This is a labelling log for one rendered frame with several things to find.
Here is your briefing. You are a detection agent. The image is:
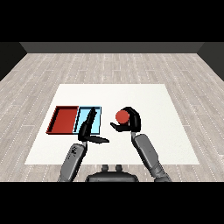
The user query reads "dark grey robot body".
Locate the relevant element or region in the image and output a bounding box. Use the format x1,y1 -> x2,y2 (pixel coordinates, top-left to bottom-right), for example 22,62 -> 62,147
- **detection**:
85,164 -> 139,183

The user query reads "red shallow open box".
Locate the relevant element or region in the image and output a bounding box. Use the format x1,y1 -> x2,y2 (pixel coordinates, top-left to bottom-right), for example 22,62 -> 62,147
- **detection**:
45,105 -> 80,136

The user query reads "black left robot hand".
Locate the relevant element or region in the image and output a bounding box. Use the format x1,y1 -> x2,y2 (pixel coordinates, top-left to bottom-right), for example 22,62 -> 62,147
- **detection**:
77,107 -> 110,144

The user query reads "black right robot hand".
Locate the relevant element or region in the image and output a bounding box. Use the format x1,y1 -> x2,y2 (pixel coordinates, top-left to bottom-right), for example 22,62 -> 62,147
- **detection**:
109,106 -> 142,133

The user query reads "light blue shallow open box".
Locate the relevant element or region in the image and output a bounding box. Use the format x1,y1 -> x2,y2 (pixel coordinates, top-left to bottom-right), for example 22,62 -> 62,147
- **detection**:
72,106 -> 102,136

